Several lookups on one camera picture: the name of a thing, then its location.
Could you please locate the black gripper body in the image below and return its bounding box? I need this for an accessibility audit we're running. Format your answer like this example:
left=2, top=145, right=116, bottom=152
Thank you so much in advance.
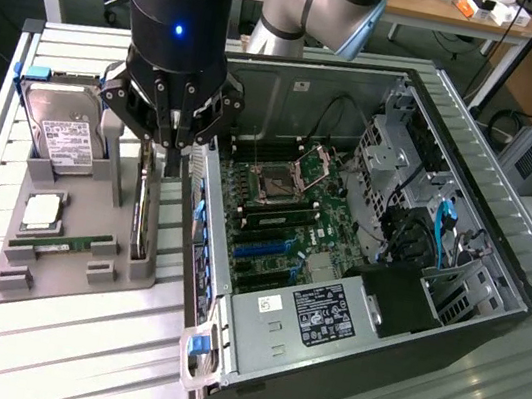
left=105, top=0, right=251, bottom=124

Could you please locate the graphics card with metal bracket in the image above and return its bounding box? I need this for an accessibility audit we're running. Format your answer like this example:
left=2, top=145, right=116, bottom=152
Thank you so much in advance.
left=122, top=136, right=168, bottom=263

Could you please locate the metal locking lever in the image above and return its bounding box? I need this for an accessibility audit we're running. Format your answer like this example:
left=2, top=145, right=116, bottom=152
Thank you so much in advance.
left=247, top=125, right=266, bottom=172

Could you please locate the black office chair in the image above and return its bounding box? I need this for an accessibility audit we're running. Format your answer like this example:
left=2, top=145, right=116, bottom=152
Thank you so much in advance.
left=100, top=0, right=133, bottom=28

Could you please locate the hard disk with blue carrier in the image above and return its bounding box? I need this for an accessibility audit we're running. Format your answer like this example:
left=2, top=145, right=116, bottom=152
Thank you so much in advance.
left=0, top=59, right=124, bottom=184

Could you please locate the CPU socket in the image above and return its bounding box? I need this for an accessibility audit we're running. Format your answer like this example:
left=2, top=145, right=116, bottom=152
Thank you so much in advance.
left=252, top=160, right=302, bottom=210

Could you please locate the metal socket cover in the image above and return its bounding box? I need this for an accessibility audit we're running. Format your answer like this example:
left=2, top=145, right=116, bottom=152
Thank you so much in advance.
left=287, top=141, right=339, bottom=196

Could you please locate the black RAM stick with label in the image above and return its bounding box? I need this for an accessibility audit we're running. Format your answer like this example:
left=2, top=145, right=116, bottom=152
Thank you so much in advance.
left=241, top=200, right=319, bottom=238

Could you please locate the black expansion slot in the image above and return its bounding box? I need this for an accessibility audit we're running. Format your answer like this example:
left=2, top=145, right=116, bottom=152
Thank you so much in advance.
left=232, top=265, right=296, bottom=300
left=231, top=219, right=293, bottom=254

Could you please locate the silver CPU chip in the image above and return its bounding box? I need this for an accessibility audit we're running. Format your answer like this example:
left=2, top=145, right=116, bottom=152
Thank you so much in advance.
left=20, top=191, right=67, bottom=232

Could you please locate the grey parts rack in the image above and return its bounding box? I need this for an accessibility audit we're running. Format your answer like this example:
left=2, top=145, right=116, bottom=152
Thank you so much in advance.
left=0, top=94, right=182, bottom=329

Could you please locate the blue expansion slot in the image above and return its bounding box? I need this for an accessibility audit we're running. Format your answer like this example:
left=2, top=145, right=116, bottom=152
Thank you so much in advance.
left=231, top=233, right=292, bottom=266

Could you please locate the green RAM stick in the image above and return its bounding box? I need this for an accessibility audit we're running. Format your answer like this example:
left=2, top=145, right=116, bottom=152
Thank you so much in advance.
left=14, top=226, right=114, bottom=262

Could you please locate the green motherboard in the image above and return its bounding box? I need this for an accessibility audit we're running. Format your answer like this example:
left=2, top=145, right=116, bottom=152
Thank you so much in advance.
left=195, top=119, right=390, bottom=317

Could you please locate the metal disk bay cage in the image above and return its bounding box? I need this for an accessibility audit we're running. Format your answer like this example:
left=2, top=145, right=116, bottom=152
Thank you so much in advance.
left=338, top=71, right=472, bottom=269

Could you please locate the silver chipset heatsink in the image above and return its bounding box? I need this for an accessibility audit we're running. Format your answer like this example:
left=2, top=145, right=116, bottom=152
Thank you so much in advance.
left=303, top=254, right=343, bottom=286

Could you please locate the grey power supply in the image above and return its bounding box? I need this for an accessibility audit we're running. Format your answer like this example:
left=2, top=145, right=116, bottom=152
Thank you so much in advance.
left=216, top=254, right=389, bottom=398

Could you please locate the black plastic air shroud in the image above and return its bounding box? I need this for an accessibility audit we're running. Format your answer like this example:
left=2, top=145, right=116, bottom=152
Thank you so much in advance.
left=350, top=254, right=451, bottom=348

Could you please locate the orange small box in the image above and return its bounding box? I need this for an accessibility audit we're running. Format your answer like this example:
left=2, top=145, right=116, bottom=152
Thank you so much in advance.
left=454, top=0, right=482, bottom=20

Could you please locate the white small box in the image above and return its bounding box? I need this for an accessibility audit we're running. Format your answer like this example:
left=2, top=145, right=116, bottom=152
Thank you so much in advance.
left=485, top=0, right=532, bottom=33

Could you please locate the black tripod pole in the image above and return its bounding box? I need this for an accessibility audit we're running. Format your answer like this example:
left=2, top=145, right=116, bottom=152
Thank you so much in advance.
left=466, top=0, right=532, bottom=132

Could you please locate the black open PC case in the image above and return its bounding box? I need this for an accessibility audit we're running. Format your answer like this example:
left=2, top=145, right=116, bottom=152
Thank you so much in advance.
left=135, top=33, right=532, bottom=399

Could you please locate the blue wire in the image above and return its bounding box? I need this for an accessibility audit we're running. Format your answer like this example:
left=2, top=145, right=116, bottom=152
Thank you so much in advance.
left=430, top=196, right=462, bottom=270

